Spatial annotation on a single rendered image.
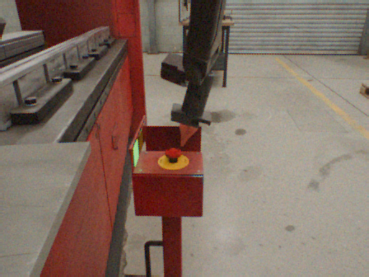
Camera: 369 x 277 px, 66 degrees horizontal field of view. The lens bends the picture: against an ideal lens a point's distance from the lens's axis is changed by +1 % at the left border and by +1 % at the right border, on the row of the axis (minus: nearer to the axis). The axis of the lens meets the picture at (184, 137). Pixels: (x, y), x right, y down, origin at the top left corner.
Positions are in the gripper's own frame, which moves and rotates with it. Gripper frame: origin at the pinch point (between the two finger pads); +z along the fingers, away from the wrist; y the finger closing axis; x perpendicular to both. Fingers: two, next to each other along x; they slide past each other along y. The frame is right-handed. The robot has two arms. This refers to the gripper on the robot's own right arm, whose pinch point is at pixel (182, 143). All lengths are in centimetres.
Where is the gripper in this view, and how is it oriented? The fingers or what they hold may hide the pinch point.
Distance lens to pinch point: 74.6
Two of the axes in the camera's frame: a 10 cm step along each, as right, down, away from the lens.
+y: -9.7, -2.5, -0.8
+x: -0.4, 4.3, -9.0
